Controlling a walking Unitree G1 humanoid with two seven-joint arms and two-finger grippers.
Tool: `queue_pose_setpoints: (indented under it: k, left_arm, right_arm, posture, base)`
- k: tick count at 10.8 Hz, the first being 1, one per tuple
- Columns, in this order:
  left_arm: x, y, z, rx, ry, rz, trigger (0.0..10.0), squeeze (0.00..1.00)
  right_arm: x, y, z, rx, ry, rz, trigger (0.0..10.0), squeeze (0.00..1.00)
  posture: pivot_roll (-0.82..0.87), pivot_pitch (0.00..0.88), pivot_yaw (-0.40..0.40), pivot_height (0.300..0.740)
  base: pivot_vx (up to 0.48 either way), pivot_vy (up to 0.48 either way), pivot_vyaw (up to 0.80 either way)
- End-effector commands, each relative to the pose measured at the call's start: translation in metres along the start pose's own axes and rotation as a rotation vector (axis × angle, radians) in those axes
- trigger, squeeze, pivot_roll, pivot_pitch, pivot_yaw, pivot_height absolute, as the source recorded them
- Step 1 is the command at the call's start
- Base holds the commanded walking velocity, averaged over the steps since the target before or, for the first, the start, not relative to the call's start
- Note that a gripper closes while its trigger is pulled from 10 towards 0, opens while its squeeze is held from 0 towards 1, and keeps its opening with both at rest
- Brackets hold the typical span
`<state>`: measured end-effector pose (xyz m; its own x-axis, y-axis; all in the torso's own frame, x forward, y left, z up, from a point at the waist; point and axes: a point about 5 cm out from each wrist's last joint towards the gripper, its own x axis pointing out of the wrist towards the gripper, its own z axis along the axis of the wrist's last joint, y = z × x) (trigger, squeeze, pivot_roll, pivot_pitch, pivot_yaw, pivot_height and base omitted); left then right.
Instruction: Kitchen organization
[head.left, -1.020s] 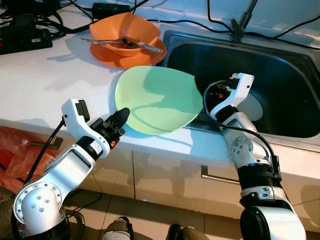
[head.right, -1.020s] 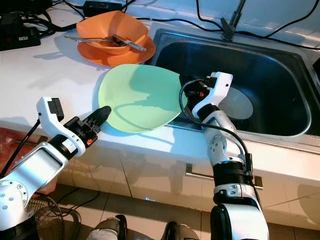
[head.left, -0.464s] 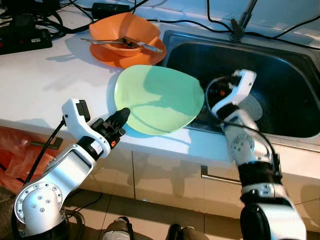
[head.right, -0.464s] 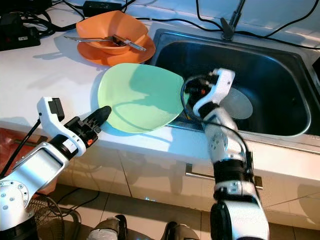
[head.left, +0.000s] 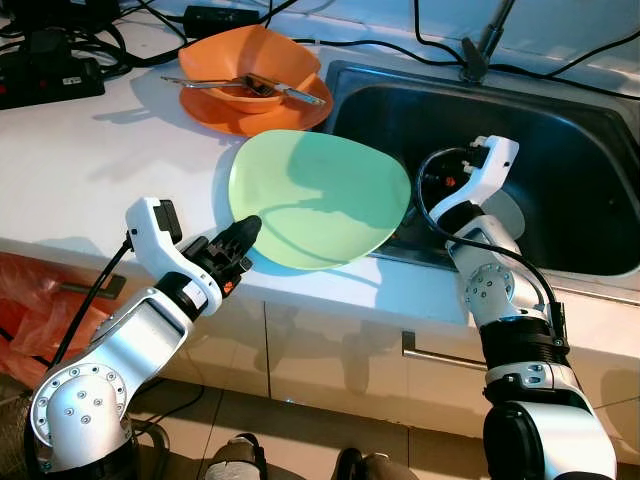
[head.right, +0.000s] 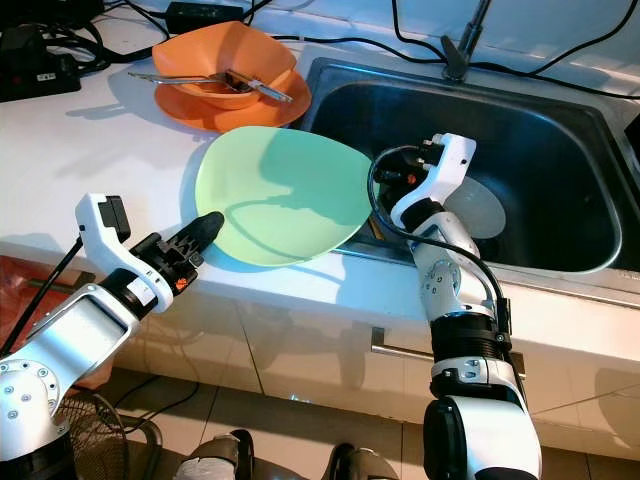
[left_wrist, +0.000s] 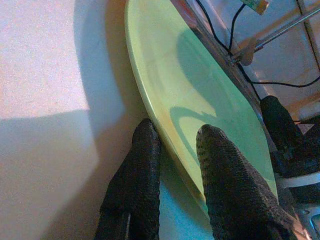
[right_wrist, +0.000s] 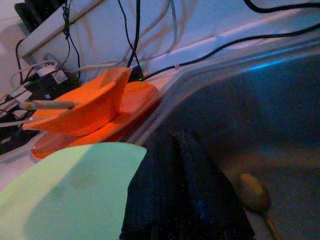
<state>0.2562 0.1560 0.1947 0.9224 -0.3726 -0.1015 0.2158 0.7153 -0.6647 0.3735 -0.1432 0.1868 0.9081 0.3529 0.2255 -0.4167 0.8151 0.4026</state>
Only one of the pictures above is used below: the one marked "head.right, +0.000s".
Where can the black power strip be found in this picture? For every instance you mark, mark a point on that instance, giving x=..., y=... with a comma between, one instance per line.
x=30, y=65

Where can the metal sink faucet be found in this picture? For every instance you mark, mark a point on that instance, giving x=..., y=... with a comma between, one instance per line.
x=458, y=55

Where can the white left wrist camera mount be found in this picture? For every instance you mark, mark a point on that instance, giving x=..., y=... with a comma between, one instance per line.
x=95, y=232

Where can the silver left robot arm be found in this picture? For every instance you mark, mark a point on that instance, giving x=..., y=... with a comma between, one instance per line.
x=60, y=340

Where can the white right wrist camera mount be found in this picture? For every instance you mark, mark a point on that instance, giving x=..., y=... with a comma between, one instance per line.
x=450, y=170

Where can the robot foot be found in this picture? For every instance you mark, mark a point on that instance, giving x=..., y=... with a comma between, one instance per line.
x=215, y=460
x=360, y=468

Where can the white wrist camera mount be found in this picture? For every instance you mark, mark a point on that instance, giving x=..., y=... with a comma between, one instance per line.
x=95, y=232
x=450, y=170

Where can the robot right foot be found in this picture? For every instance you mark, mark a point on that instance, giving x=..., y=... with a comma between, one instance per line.
x=360, y=468

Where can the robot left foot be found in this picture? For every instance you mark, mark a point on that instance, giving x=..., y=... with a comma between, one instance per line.
x=215, y=460

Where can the white bowl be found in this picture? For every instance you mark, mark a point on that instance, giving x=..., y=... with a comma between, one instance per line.
x=480, y=210

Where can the orange bowl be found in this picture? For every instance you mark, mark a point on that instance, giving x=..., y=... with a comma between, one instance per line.
x=225, y=45

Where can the black power adapter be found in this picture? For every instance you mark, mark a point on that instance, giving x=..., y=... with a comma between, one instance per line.
x=205, y=14

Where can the green plate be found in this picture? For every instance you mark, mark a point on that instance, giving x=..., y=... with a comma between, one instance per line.
x=285, y=195

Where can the stainless steel sink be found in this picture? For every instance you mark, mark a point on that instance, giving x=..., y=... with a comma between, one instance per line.
x=560, y=170

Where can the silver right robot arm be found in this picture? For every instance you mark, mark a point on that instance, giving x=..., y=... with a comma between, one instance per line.
x=475, y=330

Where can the metal fork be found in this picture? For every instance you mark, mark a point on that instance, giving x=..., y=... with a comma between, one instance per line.
x=265, y=90

